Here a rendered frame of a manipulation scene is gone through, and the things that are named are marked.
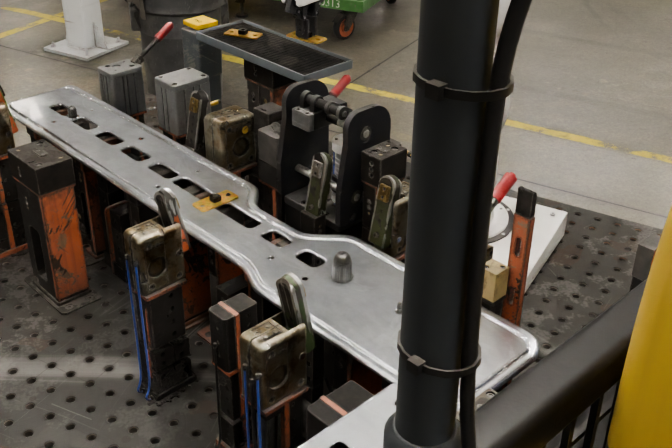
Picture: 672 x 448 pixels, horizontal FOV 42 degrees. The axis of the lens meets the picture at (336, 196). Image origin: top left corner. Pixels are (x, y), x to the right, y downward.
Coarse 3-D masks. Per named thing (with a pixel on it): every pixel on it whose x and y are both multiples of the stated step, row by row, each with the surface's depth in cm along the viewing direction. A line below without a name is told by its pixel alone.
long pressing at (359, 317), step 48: (48, 96) 206; (96, 144) 184; (144, 144) 184; (144, 192) 166; (240, 192) 166; (240, 240) 152; (336, 240) 152; (336, 288) 139; (384, 288) 139; (336, 336) 129; (384, 336) 129; (480, 336) 129; (528, 336) 129; (480, 384) 120
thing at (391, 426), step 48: (432, 0) 24; (480, 0) 24; (528, 0) 23; (432, 48) 24; (480, 48) 24; (432, 96) 25; (480, 96) 24; (432, 144) 26; (480, 144) 26; (432, 192) 26; (480, 192) 26; (432, 240) 27; (480, 240) 27; (432, 288) 28; (480, 288) 28; (432, 336) 29; (432, 384) 30; (384, 432) 33; (432, 432) 31
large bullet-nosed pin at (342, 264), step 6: (342, 252) 140; (336, 258) 139; (342, 258) 139; (348, 258) 139; (336, 264) 139; (342, 264) 139; (348, 264) 140; (336, 270) 140; (342, 270) 140; (348, 270) 140; (336, 276) 140; (342, 276) 140; (348, 276) 141; (342, 282) 141
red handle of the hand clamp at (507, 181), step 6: (504, 174) 143; (510, 174) 142; (504, 180) 142; (510, 180) 142; (516, 180) 143; (498, 186) 142; (504, 186) 142; (510, 186) 142; (498, 192) 141; (504, 192) 142; (498, 198) 141; (492, 204) 141; (492, 210) 141
